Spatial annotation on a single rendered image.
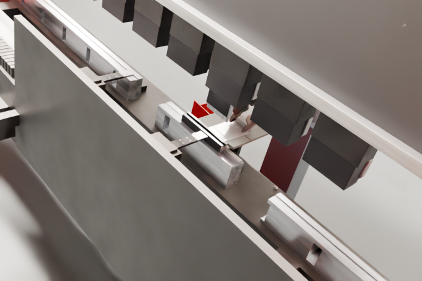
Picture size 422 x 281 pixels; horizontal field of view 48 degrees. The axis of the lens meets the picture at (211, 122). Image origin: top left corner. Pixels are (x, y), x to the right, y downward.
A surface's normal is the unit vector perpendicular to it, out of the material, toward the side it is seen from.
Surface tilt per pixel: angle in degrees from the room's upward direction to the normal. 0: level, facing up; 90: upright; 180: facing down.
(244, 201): 0
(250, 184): 0
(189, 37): 90
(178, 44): 90
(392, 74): 90
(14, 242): 0
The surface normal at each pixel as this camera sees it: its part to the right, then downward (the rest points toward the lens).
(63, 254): 0.22, -0.80
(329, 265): -0.72, 0.26
